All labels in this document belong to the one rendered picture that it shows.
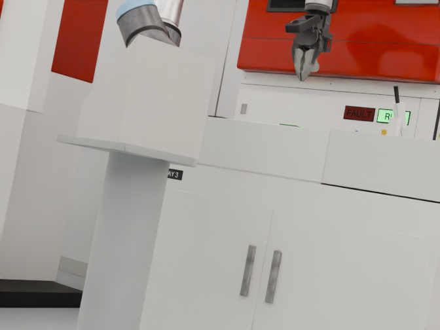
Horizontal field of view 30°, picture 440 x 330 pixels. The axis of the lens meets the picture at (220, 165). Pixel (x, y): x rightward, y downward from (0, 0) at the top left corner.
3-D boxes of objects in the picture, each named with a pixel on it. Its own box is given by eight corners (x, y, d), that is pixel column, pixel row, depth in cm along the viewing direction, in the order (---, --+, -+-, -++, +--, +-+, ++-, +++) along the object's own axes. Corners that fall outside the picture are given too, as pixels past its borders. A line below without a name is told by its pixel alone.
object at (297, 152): (186, 162, 257) (194, 118, 258) (338, 186, 223) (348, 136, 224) (166, 158, 250) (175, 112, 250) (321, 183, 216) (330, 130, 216)
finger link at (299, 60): (310, 84, 233) (315, 52, 234) (299, 80, 229) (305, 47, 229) (300, 84, 235) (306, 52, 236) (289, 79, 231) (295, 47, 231)
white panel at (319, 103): (227, 173, 317) (245, 72, 318) (423, 207, 267) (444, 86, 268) (222, 173, 314) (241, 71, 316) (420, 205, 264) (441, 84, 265)
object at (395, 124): (391, 148, 241) (399, 103, 242) (403, 150, 239) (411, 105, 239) (382, 145, 237) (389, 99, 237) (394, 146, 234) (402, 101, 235)
